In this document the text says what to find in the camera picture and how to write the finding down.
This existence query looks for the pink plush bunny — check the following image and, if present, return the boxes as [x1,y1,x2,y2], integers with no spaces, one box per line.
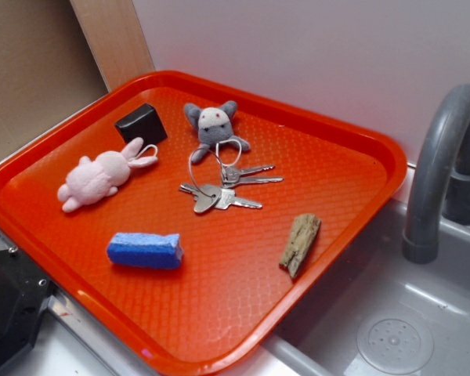
[57,137,158,213]

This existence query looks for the orange plastic tray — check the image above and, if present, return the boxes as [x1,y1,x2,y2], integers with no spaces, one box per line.
[0,71,407,375]

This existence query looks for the gray toy sink basin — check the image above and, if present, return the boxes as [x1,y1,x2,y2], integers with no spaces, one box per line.
[264,201,470,375]

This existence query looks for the silver keys on ring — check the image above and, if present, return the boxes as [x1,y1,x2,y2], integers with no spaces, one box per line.
[179,139,284,215]

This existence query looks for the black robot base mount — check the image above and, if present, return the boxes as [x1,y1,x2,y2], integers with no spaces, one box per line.
[0,247,53,371]

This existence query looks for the gray plush animal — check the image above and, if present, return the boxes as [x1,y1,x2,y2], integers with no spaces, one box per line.
[183,100,251,164]

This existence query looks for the black small box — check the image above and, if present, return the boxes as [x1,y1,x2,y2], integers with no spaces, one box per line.
[114,103,168,146]

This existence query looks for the brown wood piece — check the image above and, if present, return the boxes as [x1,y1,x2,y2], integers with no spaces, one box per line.
[279,213,321,279]

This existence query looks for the wooden board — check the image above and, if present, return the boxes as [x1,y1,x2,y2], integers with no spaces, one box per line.
[70,0,155,91]

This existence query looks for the gray toy faucet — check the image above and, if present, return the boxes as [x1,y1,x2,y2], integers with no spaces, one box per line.
[402,84,470,264]

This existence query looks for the blue sponge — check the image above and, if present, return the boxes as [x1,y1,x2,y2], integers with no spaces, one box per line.
[107,233,183,269]

